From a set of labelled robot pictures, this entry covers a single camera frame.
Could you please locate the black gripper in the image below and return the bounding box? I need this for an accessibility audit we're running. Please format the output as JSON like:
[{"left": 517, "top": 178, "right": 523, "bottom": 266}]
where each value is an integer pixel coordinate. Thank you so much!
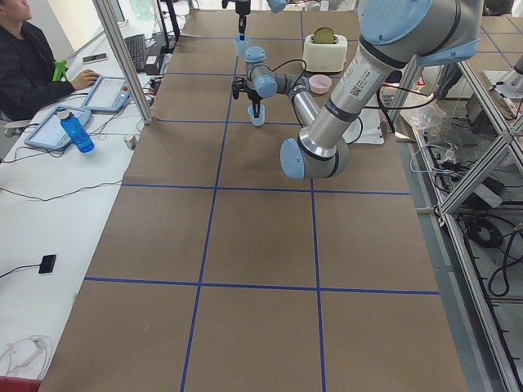
[
  {"left": 235, "top": 0, "right": 250, "bottom": 40},
  {"left": 248, "top": 90, "right": 262, "bottom": 119}
]

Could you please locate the light blue cup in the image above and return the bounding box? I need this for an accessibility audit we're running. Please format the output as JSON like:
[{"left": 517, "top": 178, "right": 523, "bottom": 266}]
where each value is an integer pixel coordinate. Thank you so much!
[
  {"left": 248, "top": 105, "right": 266, "bottom": 127},
  {"left": 233, "top": 35, "right": 249, "bottom": 57}
]

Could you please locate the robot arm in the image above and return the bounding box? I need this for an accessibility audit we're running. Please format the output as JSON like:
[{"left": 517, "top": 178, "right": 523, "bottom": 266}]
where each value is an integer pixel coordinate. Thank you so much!
[
  {"left": 234, "top": 1, "right": 483, "bottom": 180},
  {"left": 235, "top": 0, "right": 291, "bottom": 41}
]

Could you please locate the person's hand on table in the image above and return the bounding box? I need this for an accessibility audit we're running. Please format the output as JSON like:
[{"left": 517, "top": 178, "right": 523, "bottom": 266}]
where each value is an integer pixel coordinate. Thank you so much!
[{"left": 71, "top": 69, "right": 100, "bottom": 91}]

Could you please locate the pink bowl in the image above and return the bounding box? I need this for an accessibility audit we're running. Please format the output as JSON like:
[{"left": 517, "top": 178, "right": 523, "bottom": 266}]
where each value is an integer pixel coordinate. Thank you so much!
[{"left": 308, "top": 74, "right": 333, "bottom": 95}]

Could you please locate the cream toaster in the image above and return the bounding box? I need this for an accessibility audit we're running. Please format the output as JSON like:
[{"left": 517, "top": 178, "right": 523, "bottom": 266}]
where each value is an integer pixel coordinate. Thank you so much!
[{"left": 302, "top": 34, "right": 348, "bottom": 74}]

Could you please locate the bread slice in toaster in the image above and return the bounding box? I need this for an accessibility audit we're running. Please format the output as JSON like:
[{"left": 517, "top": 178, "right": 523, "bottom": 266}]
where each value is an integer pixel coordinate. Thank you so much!
[{"left": 313, "top": 26, "right": 335, "bottom": 44}]

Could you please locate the black keyboard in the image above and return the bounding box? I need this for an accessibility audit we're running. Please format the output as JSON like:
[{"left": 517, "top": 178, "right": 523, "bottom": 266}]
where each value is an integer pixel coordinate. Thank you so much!
[{"left": 123, "top": 34, "right": 146, "bottom": 73}]

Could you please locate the smartphone on desk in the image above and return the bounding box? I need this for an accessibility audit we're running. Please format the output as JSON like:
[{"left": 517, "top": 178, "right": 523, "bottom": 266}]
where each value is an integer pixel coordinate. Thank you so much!
[{"left": 83, "top": 53, "right": 108, "bottom": 65}]

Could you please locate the teach pendant tablet far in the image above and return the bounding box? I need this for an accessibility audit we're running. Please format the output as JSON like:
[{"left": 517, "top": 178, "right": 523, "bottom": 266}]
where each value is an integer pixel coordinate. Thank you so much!
[{"left": 82, "top": 76, "right": 131, "bottom": 113}]

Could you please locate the teach pendant tablet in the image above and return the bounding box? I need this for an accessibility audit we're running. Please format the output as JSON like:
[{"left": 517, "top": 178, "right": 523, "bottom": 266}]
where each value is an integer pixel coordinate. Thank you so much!
[
  {"left": 82, "top": 76, "right": 131, "bottom": 113},
  {"left": 25, "top": 105, "right": 92, "bottom": 150}
]

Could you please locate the blue water bottle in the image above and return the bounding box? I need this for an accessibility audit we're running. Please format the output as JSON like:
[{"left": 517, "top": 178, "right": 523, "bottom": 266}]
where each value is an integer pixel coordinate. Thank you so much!
[{"left": 56, "top": 110, "right": 95, "bottom": 154}]

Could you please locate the teach pendant tablet near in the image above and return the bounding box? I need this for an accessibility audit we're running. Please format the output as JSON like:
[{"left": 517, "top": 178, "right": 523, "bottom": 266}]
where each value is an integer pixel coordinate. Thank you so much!
[{"left": 25, "top": 105, "right": 92, "bottom": 150}]

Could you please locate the seated person in black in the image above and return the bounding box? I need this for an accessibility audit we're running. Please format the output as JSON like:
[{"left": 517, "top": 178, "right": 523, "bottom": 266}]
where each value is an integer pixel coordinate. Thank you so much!
[{"left": 1, "top": 1, "right": 75, "bottom": 121}]

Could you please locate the small black box device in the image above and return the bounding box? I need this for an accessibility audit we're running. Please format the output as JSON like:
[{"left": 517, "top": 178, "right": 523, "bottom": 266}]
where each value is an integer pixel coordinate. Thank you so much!
[{"left": 38, "top": 254, "right": 56, "bottom": 274}]

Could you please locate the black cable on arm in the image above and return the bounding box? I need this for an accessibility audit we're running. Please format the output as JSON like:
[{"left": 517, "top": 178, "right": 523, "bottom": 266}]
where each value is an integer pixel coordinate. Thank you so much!
[{"left": 270, "top": 59, "right": 364, "bottom": 145}]

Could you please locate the white pedestal column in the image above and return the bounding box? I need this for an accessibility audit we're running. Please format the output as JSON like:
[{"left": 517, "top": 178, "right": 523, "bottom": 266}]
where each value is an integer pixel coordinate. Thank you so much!
[{"left": 342, "top": 56, "right": 413, "bottom": 145}]

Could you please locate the aluminium frame post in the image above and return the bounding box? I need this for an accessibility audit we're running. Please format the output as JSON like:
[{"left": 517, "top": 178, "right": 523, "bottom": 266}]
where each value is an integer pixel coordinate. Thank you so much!
[{"left": 92, "top": 0, "right": 153, "bottom": 126}]

